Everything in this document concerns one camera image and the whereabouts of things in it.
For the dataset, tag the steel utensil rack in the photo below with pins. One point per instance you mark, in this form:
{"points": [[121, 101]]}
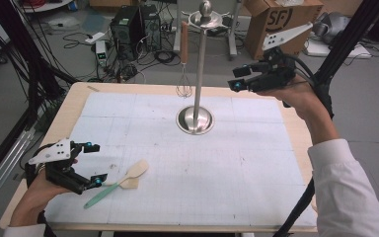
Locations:
{"points": [[200, 65]]}

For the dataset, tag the white grid mat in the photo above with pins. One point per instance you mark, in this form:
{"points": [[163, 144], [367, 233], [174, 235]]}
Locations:
{"points": [[194, 191]]}

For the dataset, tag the white round tabletop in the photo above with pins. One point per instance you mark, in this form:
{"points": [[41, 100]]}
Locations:
{"points": [[46, 7]]}

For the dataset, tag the white board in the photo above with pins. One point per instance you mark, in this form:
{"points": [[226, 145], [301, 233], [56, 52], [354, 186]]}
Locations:
{"points": [[319, 49]]}

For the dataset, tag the aluminium rail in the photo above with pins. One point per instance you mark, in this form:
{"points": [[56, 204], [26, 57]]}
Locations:
{"points": [[10, 161]]}

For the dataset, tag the white device with green display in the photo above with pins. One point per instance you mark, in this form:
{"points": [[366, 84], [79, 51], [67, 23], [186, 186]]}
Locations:
{"points": [[101, 52]]}

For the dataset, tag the person's left hand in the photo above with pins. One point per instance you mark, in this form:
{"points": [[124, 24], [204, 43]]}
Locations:
{"points": [[42, 194]]}

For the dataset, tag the light wooden table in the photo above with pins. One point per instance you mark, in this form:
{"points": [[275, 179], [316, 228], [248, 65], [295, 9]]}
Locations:
{"points": [[65, 108]]}

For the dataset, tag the white power strip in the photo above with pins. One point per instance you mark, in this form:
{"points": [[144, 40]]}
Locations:
{"points": [[94, 38]]}

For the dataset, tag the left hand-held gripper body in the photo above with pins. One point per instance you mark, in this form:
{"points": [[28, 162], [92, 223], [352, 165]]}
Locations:
{"points": [[60, 174]]}

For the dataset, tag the slim black computer tower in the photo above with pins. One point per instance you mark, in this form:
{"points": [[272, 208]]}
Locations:
{"points": [[152, 29]]}

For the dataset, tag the black frame strut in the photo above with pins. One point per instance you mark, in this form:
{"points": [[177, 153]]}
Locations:
{"points": [[352, 33]]}

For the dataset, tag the large black computer tower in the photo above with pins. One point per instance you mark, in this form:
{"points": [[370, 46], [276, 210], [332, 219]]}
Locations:
{"points": [[126, 33]]}

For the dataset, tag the brown cardboard box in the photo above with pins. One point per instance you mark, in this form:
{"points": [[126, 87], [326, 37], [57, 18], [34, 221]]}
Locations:
{"points": [[260, 19]]}

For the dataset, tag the grey metal stand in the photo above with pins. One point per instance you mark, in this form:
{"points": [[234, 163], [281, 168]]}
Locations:
{"points": [[233, 39]]}

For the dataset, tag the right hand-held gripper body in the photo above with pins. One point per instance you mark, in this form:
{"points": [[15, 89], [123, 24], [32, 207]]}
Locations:
{"points": [[276, 75]]}

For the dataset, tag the person's right hand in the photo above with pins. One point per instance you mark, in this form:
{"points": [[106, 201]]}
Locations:
{"points": [[304, 98]]}

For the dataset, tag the grey bag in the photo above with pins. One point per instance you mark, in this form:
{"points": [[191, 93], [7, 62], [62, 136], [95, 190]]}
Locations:
{"points": [[334, 28]]}

